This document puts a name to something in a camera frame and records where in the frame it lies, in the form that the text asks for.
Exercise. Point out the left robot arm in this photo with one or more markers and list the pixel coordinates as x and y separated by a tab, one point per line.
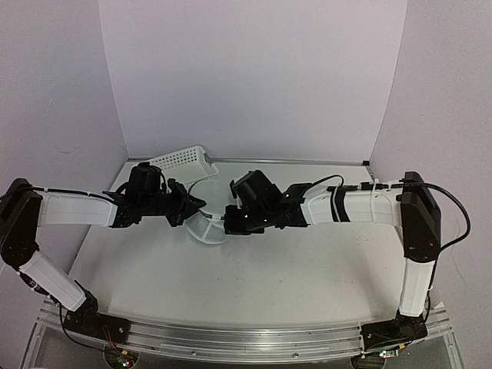
26	208

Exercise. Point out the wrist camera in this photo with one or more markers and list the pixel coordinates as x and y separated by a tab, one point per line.
233	189
175	187

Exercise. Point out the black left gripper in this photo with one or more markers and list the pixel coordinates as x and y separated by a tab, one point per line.
191	204

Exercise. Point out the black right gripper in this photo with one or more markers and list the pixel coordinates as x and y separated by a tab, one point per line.
232	226

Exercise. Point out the white perforated plastic basket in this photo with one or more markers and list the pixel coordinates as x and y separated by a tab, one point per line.
186	166

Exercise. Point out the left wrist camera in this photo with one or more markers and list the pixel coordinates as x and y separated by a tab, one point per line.
175	187

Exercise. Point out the white mesh laundry bag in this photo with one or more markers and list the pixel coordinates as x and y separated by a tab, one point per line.
207	225

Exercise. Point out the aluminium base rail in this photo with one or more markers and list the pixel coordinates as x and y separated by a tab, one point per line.
155	342

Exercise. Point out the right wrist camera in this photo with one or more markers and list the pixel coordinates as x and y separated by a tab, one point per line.
233	189

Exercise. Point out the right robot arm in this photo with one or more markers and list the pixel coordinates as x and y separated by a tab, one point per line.
405	206

